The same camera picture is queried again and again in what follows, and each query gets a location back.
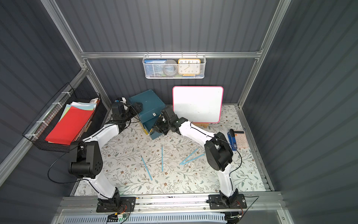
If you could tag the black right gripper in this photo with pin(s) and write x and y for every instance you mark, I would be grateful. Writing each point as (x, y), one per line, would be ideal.
(159, 124)

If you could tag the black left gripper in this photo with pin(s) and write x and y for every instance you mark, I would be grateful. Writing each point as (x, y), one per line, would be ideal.
(131, 109)

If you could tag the light blue pencil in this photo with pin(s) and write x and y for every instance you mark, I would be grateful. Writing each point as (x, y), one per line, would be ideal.
(150, 176)
(188, 156)
(193, 159)
(162, 158)

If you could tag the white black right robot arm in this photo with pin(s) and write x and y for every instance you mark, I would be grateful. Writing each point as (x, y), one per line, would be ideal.
(218, 151)

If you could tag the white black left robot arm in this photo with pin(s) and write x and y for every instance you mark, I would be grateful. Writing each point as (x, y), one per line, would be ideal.
(85, 156)

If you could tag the teal drawer cabinet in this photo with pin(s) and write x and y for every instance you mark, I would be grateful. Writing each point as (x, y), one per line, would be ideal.
(151, 104)

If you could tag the pastel paper stack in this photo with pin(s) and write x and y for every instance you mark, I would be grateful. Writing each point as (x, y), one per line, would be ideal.
(79, 105)

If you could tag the pink framed whiteboard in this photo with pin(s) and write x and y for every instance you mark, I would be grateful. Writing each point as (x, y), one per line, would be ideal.
(198, 104)

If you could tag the wooden whiteboard stand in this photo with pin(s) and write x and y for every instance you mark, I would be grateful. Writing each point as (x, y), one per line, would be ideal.
(203, 125)

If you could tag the floral patterned table mat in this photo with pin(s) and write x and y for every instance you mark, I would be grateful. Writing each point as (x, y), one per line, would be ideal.
(123, 166)

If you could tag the grey tape roll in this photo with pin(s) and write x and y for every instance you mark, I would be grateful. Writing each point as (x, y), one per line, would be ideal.
(170, 68)

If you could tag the blue box in basket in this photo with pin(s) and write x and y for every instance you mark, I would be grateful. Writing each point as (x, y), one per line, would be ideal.
(153, 66)

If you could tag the yellow alarm clock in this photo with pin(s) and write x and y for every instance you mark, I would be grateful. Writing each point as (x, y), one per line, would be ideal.
(189, 67)

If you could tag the red paper sheet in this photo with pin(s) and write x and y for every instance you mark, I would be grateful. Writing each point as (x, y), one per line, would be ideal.
(69, 126)

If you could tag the blue stapler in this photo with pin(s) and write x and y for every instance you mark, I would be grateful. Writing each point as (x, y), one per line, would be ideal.
(232, 140)

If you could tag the pink calculator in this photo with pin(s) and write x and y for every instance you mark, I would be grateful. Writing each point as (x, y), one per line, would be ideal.
(241, 140)

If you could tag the white mesh wall basket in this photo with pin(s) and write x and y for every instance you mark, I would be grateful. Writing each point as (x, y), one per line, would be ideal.
(178, 76)

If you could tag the black wire wall basket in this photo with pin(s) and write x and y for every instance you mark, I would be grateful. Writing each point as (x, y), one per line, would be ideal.
(45, 122)

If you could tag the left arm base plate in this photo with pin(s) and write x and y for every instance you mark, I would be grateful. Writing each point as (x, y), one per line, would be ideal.
(122, 204)

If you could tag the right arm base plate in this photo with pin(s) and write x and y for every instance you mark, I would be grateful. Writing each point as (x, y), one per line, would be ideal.
(236, 201)

